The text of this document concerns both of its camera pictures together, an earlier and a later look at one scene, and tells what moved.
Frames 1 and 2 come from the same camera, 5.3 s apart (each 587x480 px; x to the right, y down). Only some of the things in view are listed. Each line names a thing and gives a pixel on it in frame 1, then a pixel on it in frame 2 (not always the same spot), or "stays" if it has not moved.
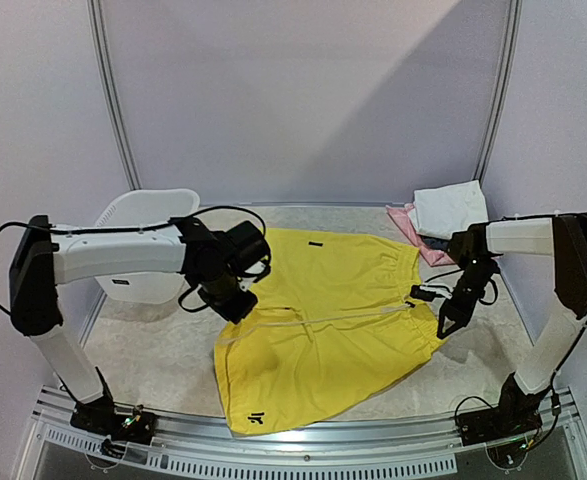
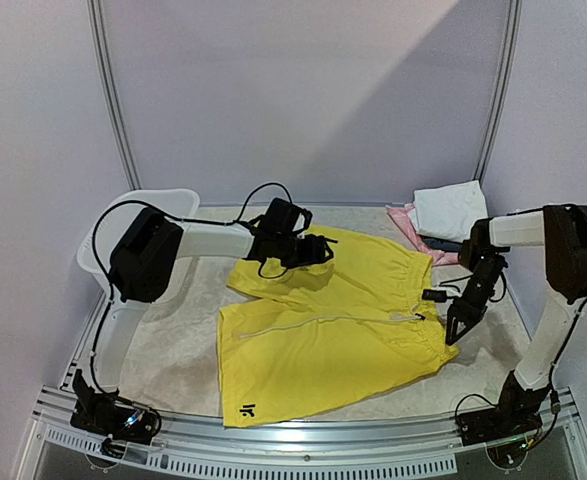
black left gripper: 236,313 to 314,252
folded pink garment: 435,257 stays
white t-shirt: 441,211 stays
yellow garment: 337,316 stays
